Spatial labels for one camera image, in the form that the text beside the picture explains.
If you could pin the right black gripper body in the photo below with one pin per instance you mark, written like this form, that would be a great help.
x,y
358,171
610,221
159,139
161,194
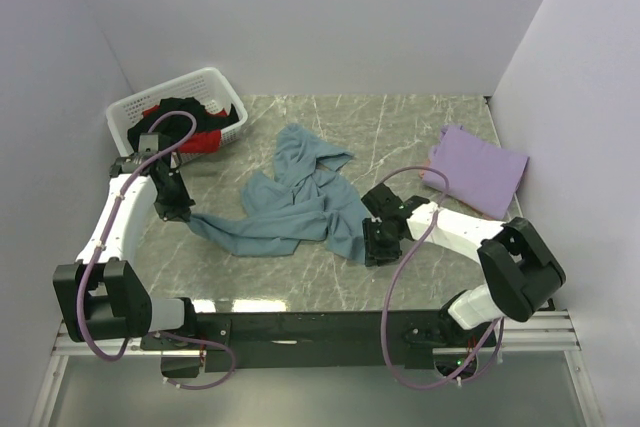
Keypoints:
x,y
378,242

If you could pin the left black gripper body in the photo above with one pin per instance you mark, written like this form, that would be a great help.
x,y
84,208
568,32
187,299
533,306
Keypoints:
x,y
173,200

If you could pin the blue t shirt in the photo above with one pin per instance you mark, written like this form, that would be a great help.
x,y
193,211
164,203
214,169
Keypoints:
x,y
306,199

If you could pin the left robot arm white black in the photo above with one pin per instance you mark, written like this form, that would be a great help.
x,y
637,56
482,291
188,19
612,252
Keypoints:
x,y
116,304

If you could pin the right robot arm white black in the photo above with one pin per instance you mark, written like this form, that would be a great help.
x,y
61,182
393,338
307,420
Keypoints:
x,y
521,274

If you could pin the red t shirt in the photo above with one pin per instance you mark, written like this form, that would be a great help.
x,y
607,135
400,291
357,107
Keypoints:
x,y
207,137

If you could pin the folded orange t shirt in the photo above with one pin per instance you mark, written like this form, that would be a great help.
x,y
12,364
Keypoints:
x,y
426,165

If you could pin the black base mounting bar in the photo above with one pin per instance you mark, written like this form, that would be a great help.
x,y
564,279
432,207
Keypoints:
x,y
216,341

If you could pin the folded purple t shirt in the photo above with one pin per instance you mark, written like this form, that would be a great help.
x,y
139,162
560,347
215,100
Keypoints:
x,y
481,175

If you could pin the aluminium frame rail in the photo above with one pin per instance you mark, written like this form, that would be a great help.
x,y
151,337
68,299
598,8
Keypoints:
x,y
529,374

